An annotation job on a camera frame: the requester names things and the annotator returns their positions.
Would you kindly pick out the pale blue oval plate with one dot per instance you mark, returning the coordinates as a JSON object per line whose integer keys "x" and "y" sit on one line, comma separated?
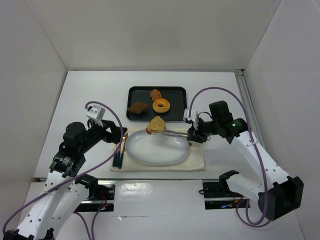
{"x": 156, "y": 149}

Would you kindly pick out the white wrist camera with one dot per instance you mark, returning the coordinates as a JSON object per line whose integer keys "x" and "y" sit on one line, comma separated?
{"x": 190, "y": 116}
{"x": 96, "y": 113}

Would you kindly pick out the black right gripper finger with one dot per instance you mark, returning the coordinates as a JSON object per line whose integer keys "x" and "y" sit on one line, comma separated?
{"x": 195, "y": 137}
{"x": 191, "y": 131}

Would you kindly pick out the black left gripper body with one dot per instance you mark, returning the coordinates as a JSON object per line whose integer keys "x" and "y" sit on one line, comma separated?
{"x": 116, "y": 133}

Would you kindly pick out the gold spoon green handle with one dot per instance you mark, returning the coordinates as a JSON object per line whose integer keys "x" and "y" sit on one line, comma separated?
{"x": 115, "y": 155}

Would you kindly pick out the brown chocolate croissant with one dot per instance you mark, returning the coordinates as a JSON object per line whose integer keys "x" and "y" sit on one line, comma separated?
{"x": 138, "y": 108}

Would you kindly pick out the sliced seeded bread loaf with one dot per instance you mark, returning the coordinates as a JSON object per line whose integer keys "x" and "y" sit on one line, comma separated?
{"x": 157, "y": 124}

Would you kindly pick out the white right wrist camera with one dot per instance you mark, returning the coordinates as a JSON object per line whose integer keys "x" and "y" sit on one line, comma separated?
{"x": 190, "y": 116}

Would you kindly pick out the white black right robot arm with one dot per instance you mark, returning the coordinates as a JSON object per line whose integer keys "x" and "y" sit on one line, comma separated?
{"x": 277, "y": 193}

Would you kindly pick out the steel serving tongs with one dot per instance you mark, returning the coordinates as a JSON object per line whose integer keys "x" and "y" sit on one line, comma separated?
{"x": 171, "y": 133}

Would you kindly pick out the orange-brown pastry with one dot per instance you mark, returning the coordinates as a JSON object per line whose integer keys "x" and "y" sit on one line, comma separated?
{"x": 155, "y": 95}

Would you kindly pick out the orange glazed bagel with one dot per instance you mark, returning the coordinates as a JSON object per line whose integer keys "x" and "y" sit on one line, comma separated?
{"x": 161, "y": 105}

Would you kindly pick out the cream cloth placemat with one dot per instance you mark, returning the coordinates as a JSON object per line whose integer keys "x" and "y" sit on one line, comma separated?
{"x": 194, "y": 161}

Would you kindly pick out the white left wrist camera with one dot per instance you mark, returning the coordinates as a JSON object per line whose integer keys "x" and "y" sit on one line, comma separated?
{"x": 96, "y": 113}

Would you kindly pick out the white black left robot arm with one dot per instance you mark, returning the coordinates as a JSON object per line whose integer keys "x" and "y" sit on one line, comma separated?
{"x": 64, "y": 188}

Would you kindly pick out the gold fork green handle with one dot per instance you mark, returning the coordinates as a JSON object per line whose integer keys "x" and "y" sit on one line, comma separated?
{"x": 117, "y": 157}

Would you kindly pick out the black baking tray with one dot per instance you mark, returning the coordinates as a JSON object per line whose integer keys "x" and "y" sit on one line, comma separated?
{"x": 176, "y": 96}

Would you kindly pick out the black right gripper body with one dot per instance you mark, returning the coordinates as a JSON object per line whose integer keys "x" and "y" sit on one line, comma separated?
{"x": 195, "y": 135}

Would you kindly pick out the gold knife green handle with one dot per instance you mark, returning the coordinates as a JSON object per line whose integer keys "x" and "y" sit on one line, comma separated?
{"x": 121, "y": 154}

